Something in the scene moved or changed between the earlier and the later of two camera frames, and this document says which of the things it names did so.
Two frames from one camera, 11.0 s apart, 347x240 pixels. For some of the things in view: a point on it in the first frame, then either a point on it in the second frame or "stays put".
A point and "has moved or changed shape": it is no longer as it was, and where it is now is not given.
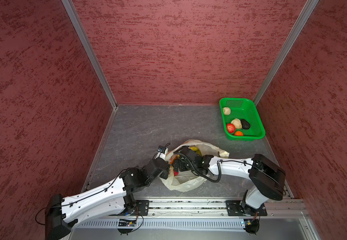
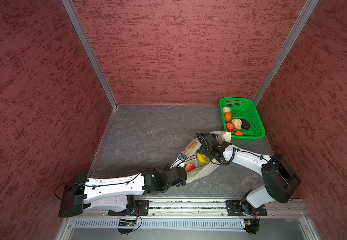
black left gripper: (164, 175) to (177, 185)
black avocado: (245, 124) stays put
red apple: (230, 128) stays put
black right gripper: (181, 162) to (201, 149)
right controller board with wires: (252, 226) stays put
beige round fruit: (237, 123) stays put
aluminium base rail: (205, 207) stays put
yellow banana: (195, 149) has moved or changed shape
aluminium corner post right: (306, 12) stays put
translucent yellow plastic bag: (185, 180) has moved or changed shape
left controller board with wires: (126, 223) stays put
